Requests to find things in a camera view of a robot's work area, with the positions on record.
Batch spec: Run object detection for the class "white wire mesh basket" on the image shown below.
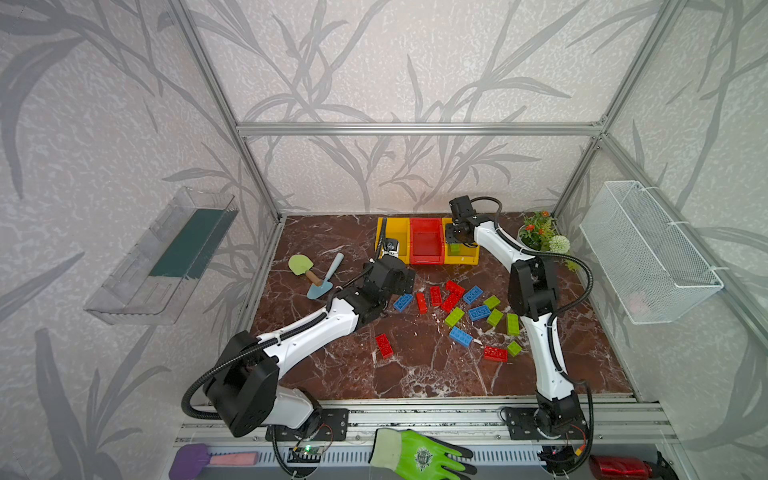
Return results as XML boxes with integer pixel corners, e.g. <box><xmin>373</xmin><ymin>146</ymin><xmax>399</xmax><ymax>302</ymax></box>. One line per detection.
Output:
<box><xmin>580</xmin><ymin>180</ymin><xmax>724</xmax><ymax>325</ymax></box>

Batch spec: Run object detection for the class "red lego front right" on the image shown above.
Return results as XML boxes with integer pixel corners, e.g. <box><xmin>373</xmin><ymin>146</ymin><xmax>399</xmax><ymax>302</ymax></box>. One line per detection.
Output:
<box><xmin>483</xmin><ymin>346</ymin><xmax>509</xmax><ymax>363</ymax></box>

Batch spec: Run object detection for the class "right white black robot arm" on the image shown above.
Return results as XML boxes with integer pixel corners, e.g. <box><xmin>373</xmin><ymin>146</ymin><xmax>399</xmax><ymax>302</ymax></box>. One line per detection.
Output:
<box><xmin>447</xmin><ymin>195</ymin><xmax>586</xmax><ymax>439</ymax></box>

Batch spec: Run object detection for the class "red lego front left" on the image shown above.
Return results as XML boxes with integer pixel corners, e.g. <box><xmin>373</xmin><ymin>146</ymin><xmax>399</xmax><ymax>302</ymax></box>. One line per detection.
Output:
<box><xmin>375</xmin><ymin>334</ymin><xmax>394</xmax><ymax>359</ymax></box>

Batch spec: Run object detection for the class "green circuit board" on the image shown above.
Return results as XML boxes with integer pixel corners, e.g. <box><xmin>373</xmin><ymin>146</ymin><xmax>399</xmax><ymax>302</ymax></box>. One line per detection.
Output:
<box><xmin>287</xmin><ymin>445</ymin><xmax>324</xmax><ymax>464</ymax></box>

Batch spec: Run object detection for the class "white potted flower plant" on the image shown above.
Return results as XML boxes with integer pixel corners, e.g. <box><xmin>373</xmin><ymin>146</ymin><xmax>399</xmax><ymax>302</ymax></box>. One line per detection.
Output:
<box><xmin>518</xmin><ymin>211</ymin><xmax>571</xmax><ymax>255</ymax></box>

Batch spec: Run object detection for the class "red lego upright narrow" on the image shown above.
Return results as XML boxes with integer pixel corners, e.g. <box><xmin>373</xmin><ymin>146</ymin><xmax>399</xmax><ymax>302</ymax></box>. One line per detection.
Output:
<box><xmin>415</xmin><ymin>292</ymin><xmax>428</xmax><ymax>314</ymax></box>

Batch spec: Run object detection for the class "clear plastic wall shelf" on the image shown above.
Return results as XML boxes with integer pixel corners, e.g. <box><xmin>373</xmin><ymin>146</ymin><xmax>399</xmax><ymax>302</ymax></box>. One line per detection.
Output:
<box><xmin>84</xmin><ymin>187</ymin><xmax>239</xmax><ymax>326</ymax></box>

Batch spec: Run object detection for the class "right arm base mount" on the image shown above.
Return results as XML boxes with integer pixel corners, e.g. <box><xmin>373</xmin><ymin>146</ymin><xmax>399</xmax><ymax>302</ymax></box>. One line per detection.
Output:
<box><xmin>499</xmin><ymin>402</ymin><xmax>592</xmax><ymax>441</ymax></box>

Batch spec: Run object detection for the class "red lego top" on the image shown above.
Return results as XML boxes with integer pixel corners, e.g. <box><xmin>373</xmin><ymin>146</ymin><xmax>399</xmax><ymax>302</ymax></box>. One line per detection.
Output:
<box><xmin>445</xmin><ymin>281</ymin><xmax>466</xmax><ymax>296</ymax></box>

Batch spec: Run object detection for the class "green work glove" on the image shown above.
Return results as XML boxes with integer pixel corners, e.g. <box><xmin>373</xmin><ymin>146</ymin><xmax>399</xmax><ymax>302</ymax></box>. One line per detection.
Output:
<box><xmin>369</xmin><ymin>428</ymin><xmax>478</xmax><ymax>480</ymax></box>

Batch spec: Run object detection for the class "right yellow bin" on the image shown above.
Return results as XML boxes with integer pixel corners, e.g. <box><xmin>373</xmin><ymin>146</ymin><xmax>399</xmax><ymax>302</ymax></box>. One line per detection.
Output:
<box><xmin>442</xmin><ymin>218</ymin><xmax>480</xmax><ymax>265</ymax></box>

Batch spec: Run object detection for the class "left yellow bin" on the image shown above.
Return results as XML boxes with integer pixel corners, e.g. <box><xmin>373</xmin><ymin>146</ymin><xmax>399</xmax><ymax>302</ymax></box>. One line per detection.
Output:
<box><xmin>374</xmin><ymin>217</ymin><xmax>411</xmax><ymax>265</ymax></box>

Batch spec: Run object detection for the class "yellow bin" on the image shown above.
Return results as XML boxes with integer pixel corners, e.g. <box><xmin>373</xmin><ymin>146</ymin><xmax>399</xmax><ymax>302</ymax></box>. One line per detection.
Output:
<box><xmin>442</xmin><ymin>218</ymin><xmax>480</xmax><ymax>265</ymax></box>
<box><xmin>374</xmin><ymin>217</ymin><xmax>411</xmax><ymax>265</ymax></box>

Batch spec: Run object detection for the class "teal toy trowel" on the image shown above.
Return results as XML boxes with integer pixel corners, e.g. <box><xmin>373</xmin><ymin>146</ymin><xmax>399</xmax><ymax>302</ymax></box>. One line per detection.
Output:
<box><xmin>307</xmin><ymin>253</ymin><xmax>344</xmax><ymax>300</ymax></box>

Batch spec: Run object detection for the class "red middle bin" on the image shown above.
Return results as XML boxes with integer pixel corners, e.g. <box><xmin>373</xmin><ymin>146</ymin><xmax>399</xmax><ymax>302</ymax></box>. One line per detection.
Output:
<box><xmin>409</xmin><ymin>218</ymin><xmax>445</xmax><ymax>265</ymax></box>

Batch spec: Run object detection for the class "green lego tall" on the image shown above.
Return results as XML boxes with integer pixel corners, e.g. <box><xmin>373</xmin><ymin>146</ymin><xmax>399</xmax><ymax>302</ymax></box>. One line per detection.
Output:
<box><xmin>506</xmin><ymin>313</ymin><xmax>520</xmax><ymax>337</ymax></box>

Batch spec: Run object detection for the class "green lego small front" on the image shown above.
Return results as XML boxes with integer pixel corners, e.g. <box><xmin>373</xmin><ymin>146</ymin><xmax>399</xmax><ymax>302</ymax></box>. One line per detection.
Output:
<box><xmin>506</xmin><ymin>341</ymin><xmax>522</xmax><ymax>357</ymax></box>

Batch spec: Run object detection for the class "green toy spade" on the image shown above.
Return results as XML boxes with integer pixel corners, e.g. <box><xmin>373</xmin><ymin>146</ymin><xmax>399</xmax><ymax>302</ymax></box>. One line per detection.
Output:
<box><xmin>288</xmin><ymin>254</ymin><xmax>323</xmax><ymax>286</ymax></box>

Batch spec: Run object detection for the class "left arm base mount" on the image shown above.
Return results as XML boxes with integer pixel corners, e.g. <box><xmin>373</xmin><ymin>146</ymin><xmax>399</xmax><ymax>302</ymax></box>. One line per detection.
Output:
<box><xmin>266</xmin><ymin>408</ymin><xmax>350</xmax><ymax>442</ymax></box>

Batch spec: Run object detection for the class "red lego studded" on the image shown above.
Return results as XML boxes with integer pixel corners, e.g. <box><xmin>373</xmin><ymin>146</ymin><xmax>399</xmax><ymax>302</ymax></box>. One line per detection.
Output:
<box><xmin>440</xmin><ymin>293</ymin><xmax>462</xmax><ymax>313</ymax></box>

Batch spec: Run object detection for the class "green lego small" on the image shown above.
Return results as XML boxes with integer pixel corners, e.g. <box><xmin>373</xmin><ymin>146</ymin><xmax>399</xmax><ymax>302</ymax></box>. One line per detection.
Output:
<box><xmin>506</xmin><ymin>341</ymin><xmax>522</xmax><ymax>357</ymax></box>
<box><xmin>487</xmin><ymin>309</ymin><xmax>503</xmax><ymax>327</ymax></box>

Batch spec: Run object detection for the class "red metallic tool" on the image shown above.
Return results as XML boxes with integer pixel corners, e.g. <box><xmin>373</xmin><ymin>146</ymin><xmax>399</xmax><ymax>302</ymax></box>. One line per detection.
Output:
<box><xmin>588</xmin><ymin>455</ymin><xmax>679</xmax><ymax>480</ymax></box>

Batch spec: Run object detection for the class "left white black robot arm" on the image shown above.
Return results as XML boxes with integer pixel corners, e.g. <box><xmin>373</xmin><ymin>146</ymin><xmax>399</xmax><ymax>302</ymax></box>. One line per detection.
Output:
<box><xmin>181</xmin><ymin>255</ymin><xmax>416</xmax><ymax>438</ymax></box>

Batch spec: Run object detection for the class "red lego center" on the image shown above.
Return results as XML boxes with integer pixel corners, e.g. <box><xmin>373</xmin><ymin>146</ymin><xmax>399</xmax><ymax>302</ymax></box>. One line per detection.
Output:
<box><xmin>429</xmin><ymin>286</ymin><xmax>443</xmax><ymax>307</ymax></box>

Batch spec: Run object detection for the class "blue lego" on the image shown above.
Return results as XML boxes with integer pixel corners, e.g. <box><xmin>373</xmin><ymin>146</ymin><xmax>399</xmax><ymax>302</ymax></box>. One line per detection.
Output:
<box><xmin>462</xmin><ymin>286</ymin><xmax>483</xmax><ymax>305</ymax></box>
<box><xmin>449</xmin><ymin>327</ymin><xmax>473</xmax><ymax>348</ymax></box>
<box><xmin>468</xmin><ymin>305</ymin><xmax>491</xmax><ymax>322</ymax></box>
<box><xmin>393</xmin><ymin>294</ymin><xmax>414</xmax><ymax>313</ymax></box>

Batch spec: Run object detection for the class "purple pink brush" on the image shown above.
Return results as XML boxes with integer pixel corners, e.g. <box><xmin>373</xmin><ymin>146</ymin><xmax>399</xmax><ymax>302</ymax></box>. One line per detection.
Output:
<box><xmin>168</xmin><ymin>443</ymin><xmax>259</xmax><ymax>480</ymax></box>

